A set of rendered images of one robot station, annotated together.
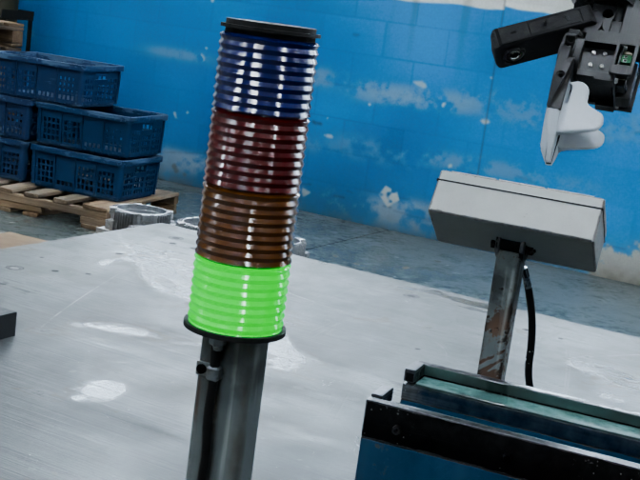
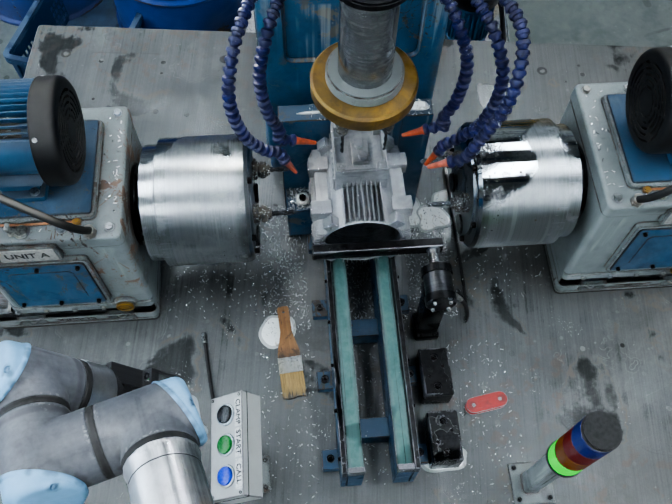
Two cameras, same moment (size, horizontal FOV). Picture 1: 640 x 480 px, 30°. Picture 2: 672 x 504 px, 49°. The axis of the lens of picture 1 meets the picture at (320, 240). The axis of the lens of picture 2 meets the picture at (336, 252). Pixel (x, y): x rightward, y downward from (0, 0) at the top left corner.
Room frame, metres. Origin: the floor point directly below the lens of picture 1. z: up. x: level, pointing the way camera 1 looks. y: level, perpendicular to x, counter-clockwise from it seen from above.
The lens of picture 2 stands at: (1.20, 0.12, 2.29)
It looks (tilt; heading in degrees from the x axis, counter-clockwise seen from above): 63 degrees down; 243
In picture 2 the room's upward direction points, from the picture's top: 2 degrees clockwise
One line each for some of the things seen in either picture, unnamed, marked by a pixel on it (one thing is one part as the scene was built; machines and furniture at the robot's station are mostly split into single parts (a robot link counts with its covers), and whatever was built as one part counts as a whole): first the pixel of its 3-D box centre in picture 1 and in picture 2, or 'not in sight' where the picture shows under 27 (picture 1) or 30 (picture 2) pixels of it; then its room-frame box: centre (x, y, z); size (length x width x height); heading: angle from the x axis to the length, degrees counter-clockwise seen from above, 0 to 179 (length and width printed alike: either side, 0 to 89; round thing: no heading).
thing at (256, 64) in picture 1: (265, 74); (595, 435); (0.72, 0.05, 1.19); 0.06 x 0.06 x 0.04
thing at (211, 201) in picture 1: (247, 222); (577, 449); (0.72, 0.05, 1.10); 0.06 x 0.06 x 0.04
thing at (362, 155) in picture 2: not in sight; (358, 154); (0.79, -0.60, 1.11); 0.12 x 0.11 x 0.07; 69
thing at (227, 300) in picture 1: (238, 292); (568, 455); (0.72, 0.05, 1.05); 0.06 x 0.06 x 0.04
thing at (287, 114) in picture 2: not in sight; (351, 146); (0.75, -0.71, 0.97); 0.30 x 0.11 x 0.34; 159
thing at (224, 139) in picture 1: (256, 149); (586, 442); (0.72, 0.05, 1.14); 0.06 x 0.06 x 0.04
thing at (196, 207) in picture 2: not in sight; (178, 201); (1.14, -0.69, 1.04); 0.37 x 0.25 x 0.25; 159
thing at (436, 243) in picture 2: not in sight; (377, 249); (0.82, -0.45, 1.01); 0.26 x 0.04 x 0.03; 159
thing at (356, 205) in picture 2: not in sight; (358, 198); (0.81, -0.57, 1.02); 0.20 x 0.19 x 0.19; 69
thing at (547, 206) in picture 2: not in sight; (524, 182); (0.50, -0.45, 1.04); 0.41 x 0.25 x 0.25; 159
